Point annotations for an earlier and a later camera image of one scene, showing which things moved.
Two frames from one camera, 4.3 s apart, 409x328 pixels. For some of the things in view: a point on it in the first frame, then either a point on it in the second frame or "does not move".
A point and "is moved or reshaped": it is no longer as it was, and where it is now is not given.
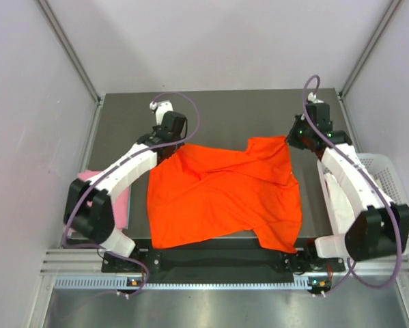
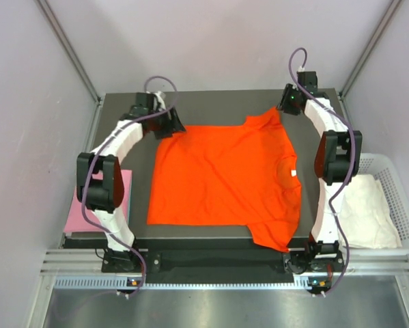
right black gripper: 291,139 -> 283,104
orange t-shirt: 194,193 is moved or reshaped
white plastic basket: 389,177 does not move
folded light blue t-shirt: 130,195 does not move
